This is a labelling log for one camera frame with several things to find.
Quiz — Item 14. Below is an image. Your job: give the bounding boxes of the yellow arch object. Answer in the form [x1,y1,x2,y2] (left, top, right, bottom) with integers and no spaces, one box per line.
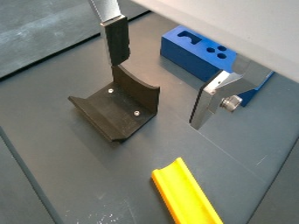
[152,157,223,224]

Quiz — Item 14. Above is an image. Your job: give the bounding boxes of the blue shape sorter block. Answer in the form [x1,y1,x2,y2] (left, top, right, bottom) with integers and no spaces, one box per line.
[160,24,275,108]

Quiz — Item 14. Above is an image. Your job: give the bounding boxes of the black arch fixture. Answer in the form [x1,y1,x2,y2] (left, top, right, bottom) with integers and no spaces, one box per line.
[69,66,160,142]

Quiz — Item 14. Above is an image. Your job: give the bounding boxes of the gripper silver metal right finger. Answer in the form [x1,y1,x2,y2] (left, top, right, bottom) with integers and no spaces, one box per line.
[190,55,272,130]

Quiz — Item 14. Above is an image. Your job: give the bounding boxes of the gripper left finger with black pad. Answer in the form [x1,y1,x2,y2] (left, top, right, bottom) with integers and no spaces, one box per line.
[88,0,130,67]

